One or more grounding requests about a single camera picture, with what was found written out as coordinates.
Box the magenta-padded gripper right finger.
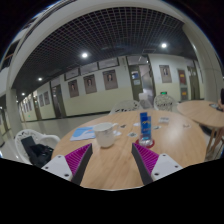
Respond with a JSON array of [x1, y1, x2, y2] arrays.
[[131, 142, 184, 186]]

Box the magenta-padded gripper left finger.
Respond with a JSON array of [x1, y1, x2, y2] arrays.
[[41, 143, 94, 186]]

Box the clear bottle with blue label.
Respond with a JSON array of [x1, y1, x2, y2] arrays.
[[137, 92, 155, 148]]

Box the black bag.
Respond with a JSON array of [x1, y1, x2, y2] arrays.
[[20, 135, 54, 169]]

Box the white lattice plastic chair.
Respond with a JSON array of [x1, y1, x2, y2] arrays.
[[109, 99, 143, 115], [153, 94, 178, 113], [14, 128, 62, 166]]

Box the blue paper sheet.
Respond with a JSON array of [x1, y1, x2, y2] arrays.
[[69, 125, 98, 142]]

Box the shiny plastic card packet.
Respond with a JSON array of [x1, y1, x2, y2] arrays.
[[158, 116, 171, 125]]

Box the white ceramic mug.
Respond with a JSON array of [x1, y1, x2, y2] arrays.
[[93, 121, 120, 149]]

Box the round wooden table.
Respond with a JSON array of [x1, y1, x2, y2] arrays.
[[176, 100, 224, 158]]

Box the dark door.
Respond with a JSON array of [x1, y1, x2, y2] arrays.
[[49, 84, 67, 118]]

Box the dark flat device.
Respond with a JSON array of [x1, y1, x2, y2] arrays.
[[209, 102, 223, 112]]

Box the round ceiling lights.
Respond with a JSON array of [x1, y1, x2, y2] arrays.
[[19, 42, 168, 98]]

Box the framed wall pictures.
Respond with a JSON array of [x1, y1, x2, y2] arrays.
[[21, 57, 188, 114]]

